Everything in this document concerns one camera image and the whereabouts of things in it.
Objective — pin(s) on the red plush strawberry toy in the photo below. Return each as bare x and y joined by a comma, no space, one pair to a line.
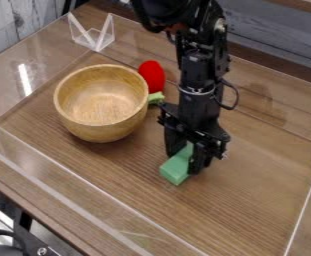
152,73

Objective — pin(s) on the clear acrylic tray wall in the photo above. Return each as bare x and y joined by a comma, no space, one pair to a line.
99,225

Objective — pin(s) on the green rectangular block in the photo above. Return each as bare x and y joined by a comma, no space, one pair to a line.
174,169

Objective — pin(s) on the black table clamp mount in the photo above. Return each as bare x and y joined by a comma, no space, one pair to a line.
33,246

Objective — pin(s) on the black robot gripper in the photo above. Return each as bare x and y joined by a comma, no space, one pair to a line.
190,122

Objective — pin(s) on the brown wooden bowl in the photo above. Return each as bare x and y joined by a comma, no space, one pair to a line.
101,102

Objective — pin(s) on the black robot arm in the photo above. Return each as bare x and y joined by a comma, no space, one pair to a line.
195,26

